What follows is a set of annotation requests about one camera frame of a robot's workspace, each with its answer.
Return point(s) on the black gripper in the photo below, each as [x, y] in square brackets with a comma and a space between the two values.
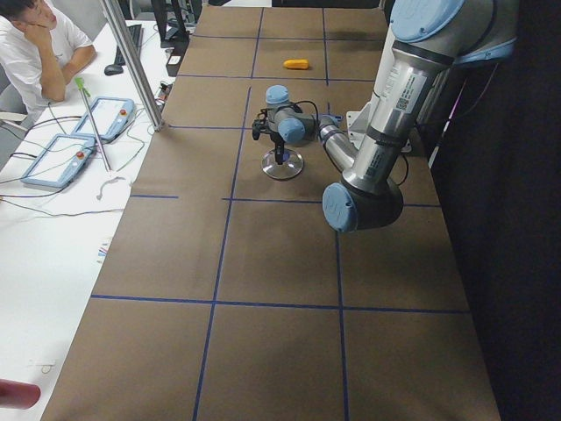
[278, 145]

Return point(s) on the glass pot lid purple knob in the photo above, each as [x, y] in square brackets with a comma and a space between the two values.
[291, 166]

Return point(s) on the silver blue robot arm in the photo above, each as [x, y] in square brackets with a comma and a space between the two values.
[424, 39]

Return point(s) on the yellow toy corn cob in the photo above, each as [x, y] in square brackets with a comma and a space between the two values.
[296, 64]

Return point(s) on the black monitor stand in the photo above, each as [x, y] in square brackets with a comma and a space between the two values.
[171, 24]

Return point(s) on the far blue teach pendant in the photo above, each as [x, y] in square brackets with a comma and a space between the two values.
[111, 116]

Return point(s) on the blue teach pendant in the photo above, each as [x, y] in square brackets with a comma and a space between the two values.
[111, 116]
[60, 162]

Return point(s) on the black computer mouse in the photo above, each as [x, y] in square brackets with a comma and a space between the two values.
[113, 69]

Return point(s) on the black keyboard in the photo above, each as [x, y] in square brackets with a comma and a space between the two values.
[136, 34]

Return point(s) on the thin metal rod green tip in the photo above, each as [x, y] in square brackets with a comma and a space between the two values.
[85, 98]

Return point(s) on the near blue teach pendant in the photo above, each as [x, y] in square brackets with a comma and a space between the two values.
[60, 162]

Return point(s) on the person in white shirt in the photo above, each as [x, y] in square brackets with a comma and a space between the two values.
[42, 51]

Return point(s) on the red cylinder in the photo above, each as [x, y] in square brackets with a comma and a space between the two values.
[19, 395]

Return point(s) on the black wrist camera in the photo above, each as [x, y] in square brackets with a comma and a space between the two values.
[259, 126]

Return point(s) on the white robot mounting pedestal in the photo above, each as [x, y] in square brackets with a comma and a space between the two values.
[359, 121]

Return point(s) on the silver aluminium frame post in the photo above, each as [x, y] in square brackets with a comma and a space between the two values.
[116, 21]

